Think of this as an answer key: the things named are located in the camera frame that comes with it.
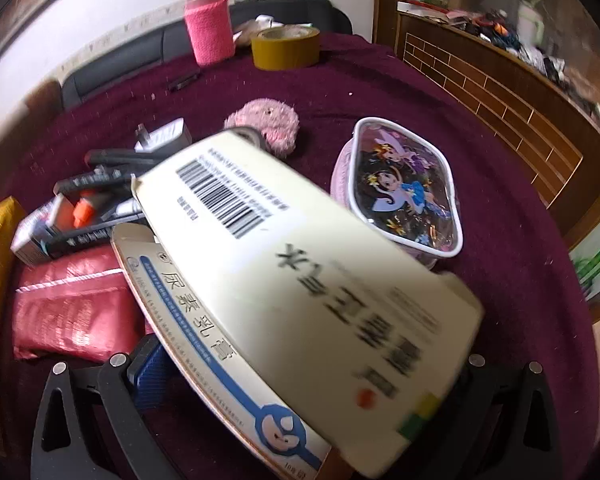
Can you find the pink plush toy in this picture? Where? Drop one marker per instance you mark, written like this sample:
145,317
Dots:
270,120

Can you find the cartoon print pink pouch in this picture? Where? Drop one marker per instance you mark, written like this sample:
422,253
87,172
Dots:
400,190

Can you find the white charger plug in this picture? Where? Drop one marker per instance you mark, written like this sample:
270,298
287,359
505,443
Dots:
167,135

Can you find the blue striped ointment box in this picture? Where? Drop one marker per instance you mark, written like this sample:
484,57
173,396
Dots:
205,340

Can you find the green printed panel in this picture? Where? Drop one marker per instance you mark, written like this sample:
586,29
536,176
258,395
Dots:
597,265

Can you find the pink knit covered bottle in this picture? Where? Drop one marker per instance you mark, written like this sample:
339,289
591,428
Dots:
210,30

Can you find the burgundy tablecloth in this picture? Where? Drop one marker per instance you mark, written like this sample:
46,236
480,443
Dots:
380,85

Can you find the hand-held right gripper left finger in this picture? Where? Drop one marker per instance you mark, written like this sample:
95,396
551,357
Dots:
147,380

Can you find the brown armchair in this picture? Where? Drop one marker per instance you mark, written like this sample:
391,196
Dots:
25,125

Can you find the pile of counter clutter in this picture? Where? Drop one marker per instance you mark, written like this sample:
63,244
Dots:
555,65

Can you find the small black key fob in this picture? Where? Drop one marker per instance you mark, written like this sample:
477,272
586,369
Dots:
182,82

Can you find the red tissue packet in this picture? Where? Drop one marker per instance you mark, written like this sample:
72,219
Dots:
70,305

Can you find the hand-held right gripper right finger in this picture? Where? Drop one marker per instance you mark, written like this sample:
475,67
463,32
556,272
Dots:
525,410

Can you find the small blue white box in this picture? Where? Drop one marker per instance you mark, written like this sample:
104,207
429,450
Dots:
30,240

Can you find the yellow tape roll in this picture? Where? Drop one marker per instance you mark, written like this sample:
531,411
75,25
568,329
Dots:
285,55

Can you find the wooden counter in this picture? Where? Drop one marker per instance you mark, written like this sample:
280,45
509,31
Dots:
480,90

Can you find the white jug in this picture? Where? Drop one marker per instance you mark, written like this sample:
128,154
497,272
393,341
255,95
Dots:
530,22

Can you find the green white medicine box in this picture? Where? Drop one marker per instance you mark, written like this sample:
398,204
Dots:
305,285

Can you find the white glove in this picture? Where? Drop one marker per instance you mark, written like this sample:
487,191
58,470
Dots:
262,22

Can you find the black leather sofa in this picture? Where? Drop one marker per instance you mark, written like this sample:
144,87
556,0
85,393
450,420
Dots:
130,55

